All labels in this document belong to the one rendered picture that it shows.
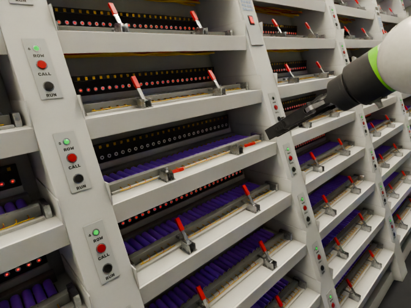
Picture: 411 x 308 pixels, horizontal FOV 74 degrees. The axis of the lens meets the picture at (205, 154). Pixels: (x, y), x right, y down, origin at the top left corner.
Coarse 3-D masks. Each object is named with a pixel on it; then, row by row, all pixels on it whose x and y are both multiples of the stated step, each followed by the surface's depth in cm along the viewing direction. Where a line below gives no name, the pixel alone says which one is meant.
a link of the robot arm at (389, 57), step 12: (408, 24) 34; (396, 36) 35; (408, 36) 34; (384, 48) 37; (396, 48) 35; (408, 48) 34; (384, 60) 37; (396, 60) 35; (408, 60) 34; (384, 72) 38; (396, 72) 36; (408, 72) 35; (396, 84) 37; (408, 84) 36
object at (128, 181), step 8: (256, 136) 96; (240, 144) 91; (208, 152) 82; (216, 152) 84; (184, 160) 76; (192, 160) 78; (200, 160) 79; (160, 168) 71; (168, 168) 73; (176, 168) 75; (184, 168) 74; (128, 176) 67; (136, 176) 67; (144, 176) 68; (152, 176) 70; (112, 184) 63; (120, 184) 64; (128, 184) 65
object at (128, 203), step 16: (240, 128) 106; (256, 128) 100; (176, 144) 90; (256, 144) 94; (272, 144) 94; (112, 160) 77; (128, 160) 80; (224, 160) 80; (240, 160) 84; (256, 160) 89; (176, 176) 71; (192, 176) 72; (208, 176) 75; (224, 176) 80; (128, 192) 63; (144, 192) 63; (160, 192) 66; (176, 192) 69; (128, 208) 60; (144, 208) 63
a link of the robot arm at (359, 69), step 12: (360, 60) 51; (348, 72) 53; (360, 72) 51; (372, 72) 49; (348, 84) 53; (360, 84) 51; (372, 84) 50; (360, 96) 52; (372, 96) 51; (384, 96) 52
